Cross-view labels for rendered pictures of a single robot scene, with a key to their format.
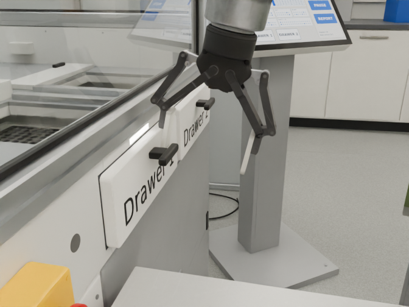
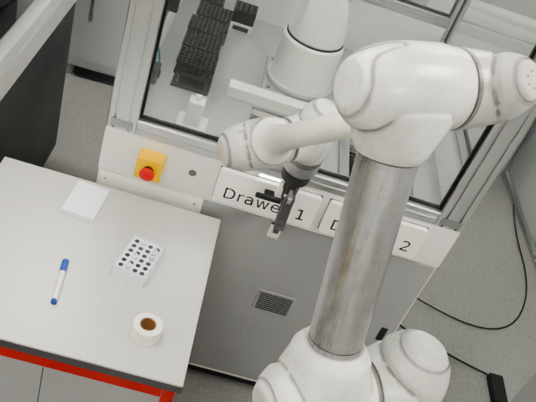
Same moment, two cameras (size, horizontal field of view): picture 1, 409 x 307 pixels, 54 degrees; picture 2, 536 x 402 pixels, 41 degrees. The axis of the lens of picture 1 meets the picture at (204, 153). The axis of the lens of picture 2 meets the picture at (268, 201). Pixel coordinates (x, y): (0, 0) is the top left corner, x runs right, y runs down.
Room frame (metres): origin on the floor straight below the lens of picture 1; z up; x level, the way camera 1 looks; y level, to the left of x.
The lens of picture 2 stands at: (0.05, -1.38, 2.09)
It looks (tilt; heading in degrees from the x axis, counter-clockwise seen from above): 38 degrees down; 69
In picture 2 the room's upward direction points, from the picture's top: 22 degrees clockwise
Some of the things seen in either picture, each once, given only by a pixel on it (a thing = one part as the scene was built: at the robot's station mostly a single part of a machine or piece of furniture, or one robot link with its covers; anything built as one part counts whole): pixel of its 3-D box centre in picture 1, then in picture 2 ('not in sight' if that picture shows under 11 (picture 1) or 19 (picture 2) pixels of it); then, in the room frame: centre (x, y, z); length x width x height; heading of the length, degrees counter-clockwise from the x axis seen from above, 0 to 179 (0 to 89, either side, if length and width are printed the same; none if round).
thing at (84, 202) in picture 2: not in sight; (85, 201); (0.12, 0.09, 0.77); 0.13 x 0.09 x 0.02; 74
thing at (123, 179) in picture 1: (146, 170); (266, 198); (0.60, 0.09, 0.87); 0.29 x 0.02 x 0.11; 167
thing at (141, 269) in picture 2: not in sight; (138, 261); (0.26, -0.11, 0.78); 0.12 x 0.08 x 0.04; 66
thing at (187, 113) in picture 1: (193, 116); (372, 229); (0.91, 0.03, 0.87); 0.29 x 0.02 x 0.11; 167
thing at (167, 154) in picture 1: (161, 153); (269, 195); (0.59, 0.07, 0.91); 0.07 x 0.04 x 0.01; 167
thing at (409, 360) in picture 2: not in sight; (401, 380); (0.75, -0.59, 1.03); 0.18 x 0.16 x 0.22; 14
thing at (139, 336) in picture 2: not in sight; (146, 329); (0.29, -0.33, 0.78); 0.07 x 0.07 x 0.04
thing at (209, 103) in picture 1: (204, 103); not in sight; (0.90, 0.00, 0.91); 0.07 x 0.04 x 0.01; 167
